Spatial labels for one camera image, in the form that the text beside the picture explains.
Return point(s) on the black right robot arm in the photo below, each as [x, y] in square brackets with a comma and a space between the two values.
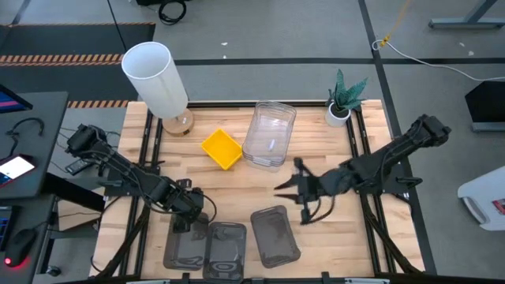
[394, 158]

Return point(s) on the black floor mat hazard stripes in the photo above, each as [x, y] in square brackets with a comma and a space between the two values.
[59, 39]

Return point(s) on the black aluminium table frame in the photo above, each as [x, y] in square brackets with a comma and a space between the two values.
[221, 104]

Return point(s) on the black computer mouse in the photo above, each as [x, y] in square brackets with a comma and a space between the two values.
[19, 246]

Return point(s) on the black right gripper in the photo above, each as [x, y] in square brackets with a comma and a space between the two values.
[319, 187]

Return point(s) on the grey metal table foot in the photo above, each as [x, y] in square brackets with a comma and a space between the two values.
[465, 23]

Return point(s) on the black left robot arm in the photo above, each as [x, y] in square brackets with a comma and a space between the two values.
[122, 169]

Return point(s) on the smoky grey plastic basket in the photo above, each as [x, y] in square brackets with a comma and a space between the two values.
[225, 256]
[275, 236]
[183, 248]

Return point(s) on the potted snake plant white pot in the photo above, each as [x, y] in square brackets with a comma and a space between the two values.
[340, 106]

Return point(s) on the black handheld remote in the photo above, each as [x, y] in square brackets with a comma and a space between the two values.
[78, 166]

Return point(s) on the smartphone with lit screen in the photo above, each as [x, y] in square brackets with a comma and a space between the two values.
[16, 167]

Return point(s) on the black side desk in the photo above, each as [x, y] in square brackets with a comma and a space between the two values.
[35, 138]

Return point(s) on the white shade wooden base lamp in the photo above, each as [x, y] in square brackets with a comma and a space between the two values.
[154, 79]

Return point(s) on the black box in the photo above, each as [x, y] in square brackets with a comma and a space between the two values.
[487, 104]

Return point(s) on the computer monitor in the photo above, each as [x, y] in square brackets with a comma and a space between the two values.
[10, 102]

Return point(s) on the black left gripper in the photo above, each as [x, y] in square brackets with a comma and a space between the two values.
[189, 203]

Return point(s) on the yellow slotted plastic basket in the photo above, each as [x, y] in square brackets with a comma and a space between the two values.
[221, 149]

